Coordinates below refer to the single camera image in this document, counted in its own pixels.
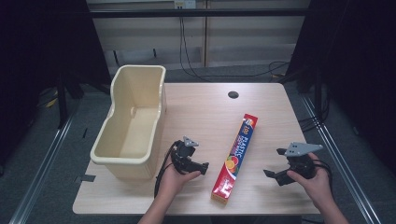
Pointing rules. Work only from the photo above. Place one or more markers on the red plastic wrap box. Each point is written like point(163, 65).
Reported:
point(239, 151)

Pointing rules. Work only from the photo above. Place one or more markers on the cream plastic bin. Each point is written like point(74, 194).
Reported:
point(137, 124)

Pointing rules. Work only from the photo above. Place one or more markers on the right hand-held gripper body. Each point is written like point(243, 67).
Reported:
point(301, 161)

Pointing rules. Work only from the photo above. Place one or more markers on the white wall outlet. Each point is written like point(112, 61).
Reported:
point(185, 3)

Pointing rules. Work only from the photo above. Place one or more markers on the metal floor rail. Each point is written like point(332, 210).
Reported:
point(339, 161)
point(40, 171)

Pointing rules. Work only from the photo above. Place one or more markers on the black metal stand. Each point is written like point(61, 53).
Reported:
point(62, 102)

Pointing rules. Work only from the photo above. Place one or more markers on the person's right hand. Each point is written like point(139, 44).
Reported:
point(316, 186)

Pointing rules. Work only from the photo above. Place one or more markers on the black tape strip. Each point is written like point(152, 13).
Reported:
point(87, 178)

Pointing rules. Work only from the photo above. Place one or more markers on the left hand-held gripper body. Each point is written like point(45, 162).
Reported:
point(183, 151)

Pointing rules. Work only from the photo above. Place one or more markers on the black curtain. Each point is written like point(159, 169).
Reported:
point(358, 68)
point(37, 62)

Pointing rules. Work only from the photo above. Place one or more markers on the person's left hand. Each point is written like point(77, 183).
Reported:
point(174, 183)

